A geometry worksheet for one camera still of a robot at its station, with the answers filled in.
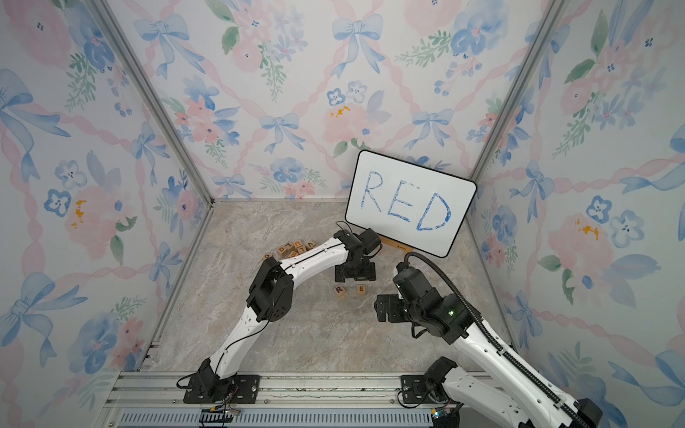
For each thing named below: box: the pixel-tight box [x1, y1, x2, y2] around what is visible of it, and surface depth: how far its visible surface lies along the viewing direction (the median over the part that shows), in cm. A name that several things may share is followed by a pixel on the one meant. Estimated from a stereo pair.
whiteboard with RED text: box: [345, 149, 478, 258], surface depth 95 cm
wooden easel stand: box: [379, 235, 415, 253], surface depth 102 cm
